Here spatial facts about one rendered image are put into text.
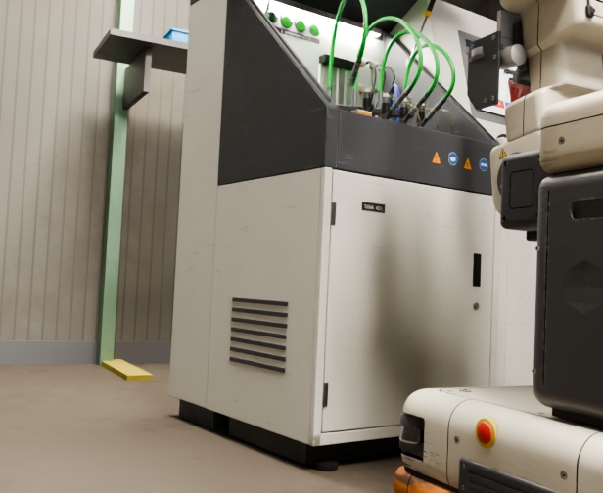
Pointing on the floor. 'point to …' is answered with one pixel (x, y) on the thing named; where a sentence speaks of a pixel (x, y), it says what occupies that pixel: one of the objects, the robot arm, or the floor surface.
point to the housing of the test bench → (198, 213)
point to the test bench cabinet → (284, 320)
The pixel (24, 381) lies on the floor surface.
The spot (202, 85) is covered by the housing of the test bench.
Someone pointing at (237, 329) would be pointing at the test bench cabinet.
